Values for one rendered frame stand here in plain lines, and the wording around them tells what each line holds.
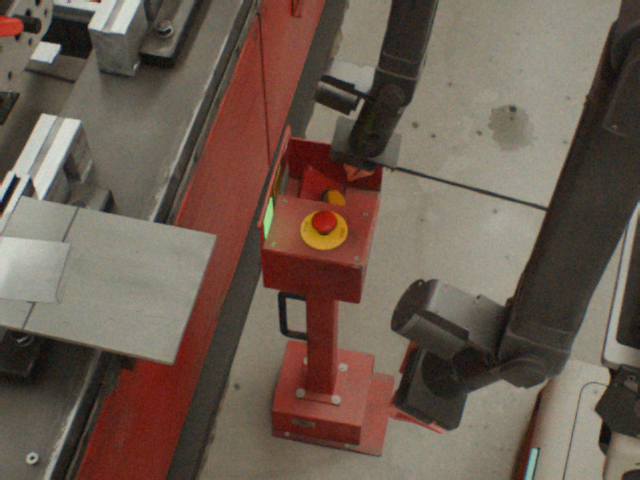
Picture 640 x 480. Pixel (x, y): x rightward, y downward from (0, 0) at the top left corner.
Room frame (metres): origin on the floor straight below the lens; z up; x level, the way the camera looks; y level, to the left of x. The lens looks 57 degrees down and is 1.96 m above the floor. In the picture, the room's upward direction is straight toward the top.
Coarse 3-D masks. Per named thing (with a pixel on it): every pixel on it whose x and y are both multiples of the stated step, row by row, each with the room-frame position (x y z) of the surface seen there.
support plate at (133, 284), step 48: (48, 240) 0.63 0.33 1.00; (96, 240) 0.63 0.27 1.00; (144, 240) 0.63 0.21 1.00; (192, 240) 0.63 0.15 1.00; (96, 288) 0.56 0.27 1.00; (144, 288) 0.56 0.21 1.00; (192, 288) 0.56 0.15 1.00; (48, 336) 0.49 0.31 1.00; (96, 336) 0.49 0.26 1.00; (144, 336) 0.49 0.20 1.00
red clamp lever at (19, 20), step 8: (0, 16) 0.72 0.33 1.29; (16, 16) 0.74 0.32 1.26; (24, 16) 0.74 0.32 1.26; (0, 24) 0.68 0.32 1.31; (8, 24) 0.69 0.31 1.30; (16, 24) 0.71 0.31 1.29; (24, 24) 0.73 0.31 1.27; (32, 24) 0.73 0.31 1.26; (40, 24) 0.74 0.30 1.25; (0, 32) 0.68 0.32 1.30; (8, 32) 0.69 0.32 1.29; (16, 32) 0.70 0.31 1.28; (32, 32) 0.73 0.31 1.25
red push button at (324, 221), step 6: (324, 210) 0.81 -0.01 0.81; (318, 216) 0.79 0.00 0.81; (324, 216) 0.79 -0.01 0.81; (330, 216) 0.79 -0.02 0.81; (312, 222) 0.78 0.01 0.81; (318, 222) 0.78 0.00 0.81; (324, 222) 0.78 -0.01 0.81; (330, 222) 0.78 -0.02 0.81; (336, 222) 0.78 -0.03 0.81; (318, 228) 0.77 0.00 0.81; (324, 228) 0.77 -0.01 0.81; (330, 228) 0.77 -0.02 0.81; (324, 234) 0.78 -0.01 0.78
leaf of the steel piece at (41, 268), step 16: (16, 240) 0.62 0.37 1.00; (32, 240) 0.62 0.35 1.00; (0, 256) 0.60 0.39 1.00; (16, 256) 0.60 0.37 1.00; (32, 256) 0.60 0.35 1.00; (48, 256) 0.60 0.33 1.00; (64, 256) 0.60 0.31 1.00; (0, 272) 0.58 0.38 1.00; (16, 272) 0.58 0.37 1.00; (32, 272) 0.58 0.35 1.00; (48, 272) 0.58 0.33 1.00; (64, 272) 0.57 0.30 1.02; (0, 288) 0.55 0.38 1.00; (16, 288) 0.55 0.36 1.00; (32, 288) 0.56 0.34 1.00; (48, 288) 0.56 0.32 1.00; (64, 288) 0.55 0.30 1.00
